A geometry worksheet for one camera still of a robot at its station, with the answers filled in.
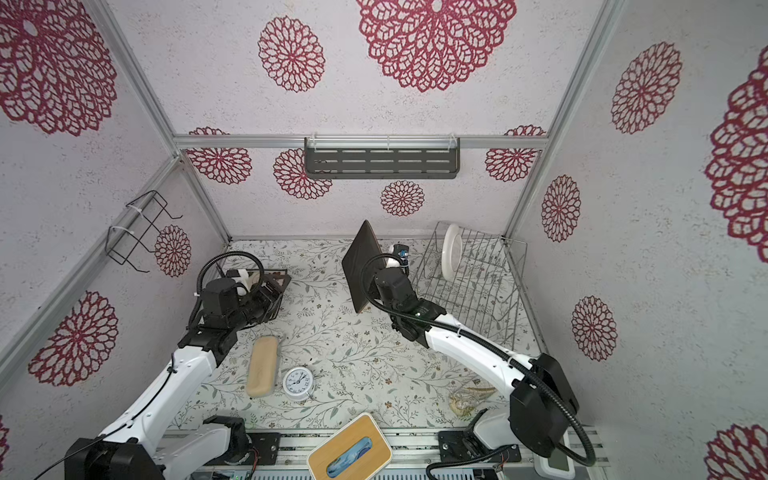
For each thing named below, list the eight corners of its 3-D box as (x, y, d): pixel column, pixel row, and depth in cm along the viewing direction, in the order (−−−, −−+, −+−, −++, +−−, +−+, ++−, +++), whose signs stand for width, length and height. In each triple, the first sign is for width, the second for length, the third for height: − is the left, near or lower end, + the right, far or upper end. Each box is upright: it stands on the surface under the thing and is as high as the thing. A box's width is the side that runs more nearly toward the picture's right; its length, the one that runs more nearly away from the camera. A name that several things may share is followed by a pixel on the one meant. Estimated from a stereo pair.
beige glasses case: (247, 398, 83) (242, 394, 80) (257, 342, 94) (253, 337, 91) (273, 395, 84) (269, 391, 81) (280, 340, 94) (277, 335, 91)
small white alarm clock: (284, 400, 83) (279, 395, 80) (289, 372, 88) (285, 366, 85) (312, 400, 83) (308, 395, 80) (316, 372, 88) (313, 366, 85)
